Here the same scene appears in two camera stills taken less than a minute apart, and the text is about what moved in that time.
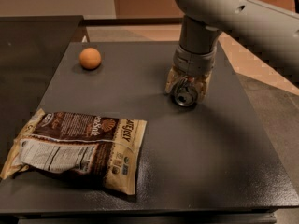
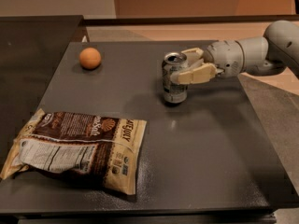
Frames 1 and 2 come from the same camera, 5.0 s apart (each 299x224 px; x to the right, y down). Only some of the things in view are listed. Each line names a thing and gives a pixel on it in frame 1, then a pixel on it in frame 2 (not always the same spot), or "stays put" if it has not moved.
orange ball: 90,58 stays put
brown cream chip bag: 101,149 stays put
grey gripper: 192,61 to 223,59
